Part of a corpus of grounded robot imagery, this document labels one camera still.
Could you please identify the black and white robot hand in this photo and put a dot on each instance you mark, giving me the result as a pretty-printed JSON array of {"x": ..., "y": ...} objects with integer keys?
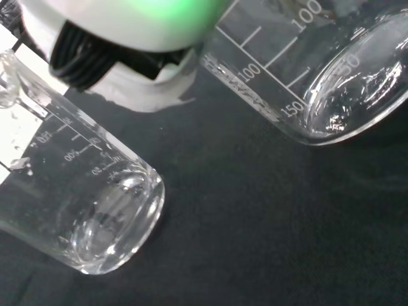
[{"x": 127, "y": 25}]

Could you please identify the clear glass 200 mL beaker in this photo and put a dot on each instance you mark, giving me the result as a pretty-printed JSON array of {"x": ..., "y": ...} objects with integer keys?
[{"x": 95, "y": 197}]

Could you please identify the black bench cloth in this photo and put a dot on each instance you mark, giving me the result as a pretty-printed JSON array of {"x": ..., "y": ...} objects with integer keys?
[{"x": 271, "y": 223}]

